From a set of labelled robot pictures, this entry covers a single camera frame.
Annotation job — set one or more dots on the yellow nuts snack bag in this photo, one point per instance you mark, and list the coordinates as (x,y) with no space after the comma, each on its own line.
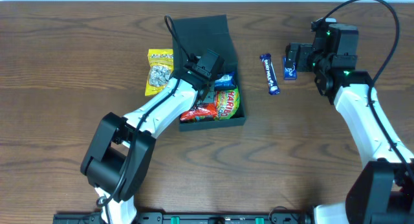
(161,68)

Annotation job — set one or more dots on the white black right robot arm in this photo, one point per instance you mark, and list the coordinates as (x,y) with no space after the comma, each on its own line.
(383,192)

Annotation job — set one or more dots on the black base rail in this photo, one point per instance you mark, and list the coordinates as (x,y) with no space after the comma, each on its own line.
(280,216)

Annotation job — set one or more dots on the blue Oreo cookie pack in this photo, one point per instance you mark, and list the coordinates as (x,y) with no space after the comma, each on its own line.
(225,82)

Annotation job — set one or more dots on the colourful Haribo gummy bag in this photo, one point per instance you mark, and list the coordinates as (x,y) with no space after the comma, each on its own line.
(226,103)

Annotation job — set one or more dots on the black gift box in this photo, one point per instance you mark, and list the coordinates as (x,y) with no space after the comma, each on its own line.
(199,34)

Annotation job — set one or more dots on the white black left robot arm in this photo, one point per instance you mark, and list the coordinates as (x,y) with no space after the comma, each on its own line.
(120,152)

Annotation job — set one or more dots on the blue Eclipse mint box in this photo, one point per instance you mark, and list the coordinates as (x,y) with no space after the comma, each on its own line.
(289,69)

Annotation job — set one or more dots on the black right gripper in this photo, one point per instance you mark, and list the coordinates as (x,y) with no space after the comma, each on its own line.
(292,56)

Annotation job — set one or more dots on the red Maltesers bag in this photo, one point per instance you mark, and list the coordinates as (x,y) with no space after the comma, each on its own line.
(199,113)

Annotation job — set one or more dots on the purple Dairy Milk bar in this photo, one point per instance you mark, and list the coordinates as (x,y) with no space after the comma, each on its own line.
(273,87)

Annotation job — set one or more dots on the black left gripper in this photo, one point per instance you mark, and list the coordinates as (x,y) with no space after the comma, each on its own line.
(209,94)

